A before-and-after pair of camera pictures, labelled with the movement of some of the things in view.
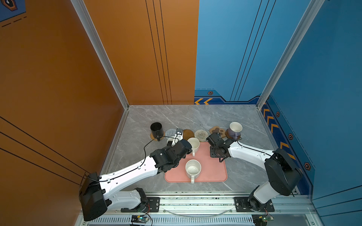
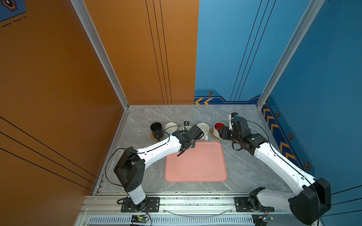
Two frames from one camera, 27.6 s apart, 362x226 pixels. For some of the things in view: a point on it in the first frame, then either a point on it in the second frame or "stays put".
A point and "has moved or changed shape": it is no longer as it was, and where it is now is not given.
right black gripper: x=211 y=155 → x=223 y=132
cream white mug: x=195 y=143 → x=184 y=128
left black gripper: x=169 y=146 → x=193 y=145
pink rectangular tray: x=212 y=170 stays put
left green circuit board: x=139 y=219 stays put
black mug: x=157 y=129 stays put
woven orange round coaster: x=155 y=139 stays put
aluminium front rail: x=210 y=204 stays put
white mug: x=193 y=167 → x=205 y=129
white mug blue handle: x=170 y=139 has moved or changed shape
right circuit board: x=261 y=220 stays put
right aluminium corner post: x=312 y=10 stays put
